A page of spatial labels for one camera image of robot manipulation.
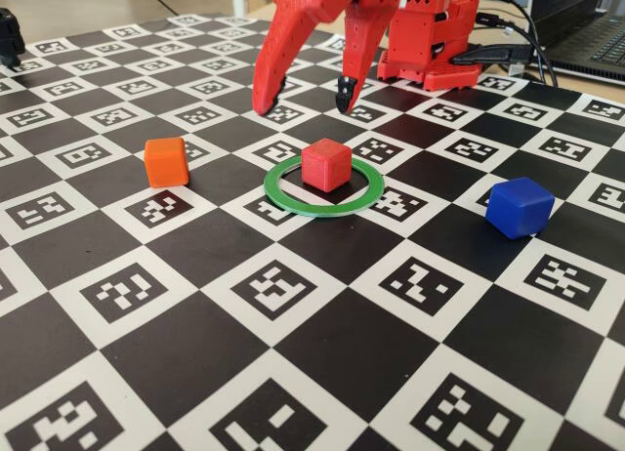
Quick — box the green ring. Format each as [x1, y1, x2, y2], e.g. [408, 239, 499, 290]
[262, 152, 386, 220]

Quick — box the black usb plug cable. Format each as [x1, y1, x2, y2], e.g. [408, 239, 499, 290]
[475, 12, 546, 82]

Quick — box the black clamp device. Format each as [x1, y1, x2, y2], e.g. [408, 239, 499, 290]
[0, 7, 27, 72]

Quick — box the red cube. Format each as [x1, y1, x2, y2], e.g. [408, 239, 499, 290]
[300, 138, 354, 193]

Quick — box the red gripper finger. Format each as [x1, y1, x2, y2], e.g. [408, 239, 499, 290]
[250, 0, 365, 118]
[335, 8, 393, 114]

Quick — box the black white marker mat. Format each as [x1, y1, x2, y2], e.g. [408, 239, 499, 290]
[0, 12, 625, 451]

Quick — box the blue cube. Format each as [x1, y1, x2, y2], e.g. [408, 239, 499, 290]
[484, 176, 557, 240]

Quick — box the dark laptop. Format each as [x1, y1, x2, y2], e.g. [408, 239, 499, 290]
[528, 0, 625, 85]

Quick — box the black power plug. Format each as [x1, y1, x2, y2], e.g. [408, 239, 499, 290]
[450, 44, 534, 67]

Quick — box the orange cube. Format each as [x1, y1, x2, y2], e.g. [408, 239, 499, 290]
[143, 136, 191, 189]

